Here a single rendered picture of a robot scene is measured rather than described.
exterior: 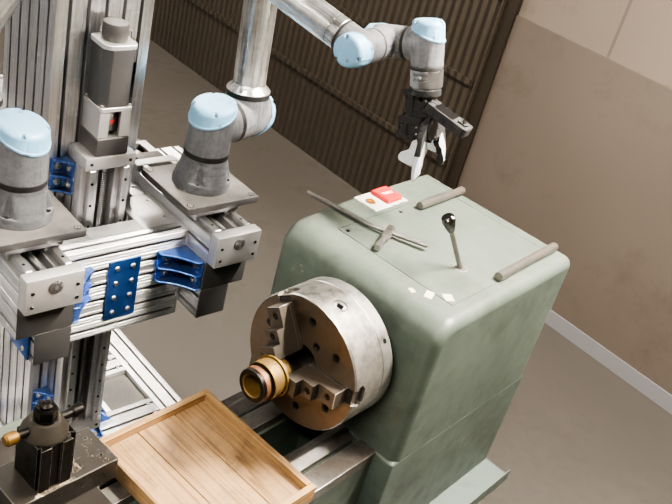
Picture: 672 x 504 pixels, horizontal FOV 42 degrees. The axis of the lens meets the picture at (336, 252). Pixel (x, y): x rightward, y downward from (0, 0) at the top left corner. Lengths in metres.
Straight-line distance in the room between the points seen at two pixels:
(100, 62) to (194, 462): 0.91
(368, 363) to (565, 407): 2.24
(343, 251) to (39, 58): 0.83
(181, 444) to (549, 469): 2.00
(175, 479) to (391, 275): 0.63
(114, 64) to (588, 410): 2.69
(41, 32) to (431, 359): 1.14
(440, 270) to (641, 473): 2.03
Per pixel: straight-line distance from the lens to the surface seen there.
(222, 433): 1.97
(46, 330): 2.08
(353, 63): 1.89
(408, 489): 2.24
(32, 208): 2.00
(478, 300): 1.95
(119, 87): 2.10
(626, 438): 3.98
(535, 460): 3.63
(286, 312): 1.83
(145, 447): 1.91
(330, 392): 1.79
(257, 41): 2.23
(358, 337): 1.79
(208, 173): 2.23
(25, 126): 1.95
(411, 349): 1.87
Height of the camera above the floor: 2.24
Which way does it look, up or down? 30 degrees down
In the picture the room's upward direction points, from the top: 16 degrees clockwise
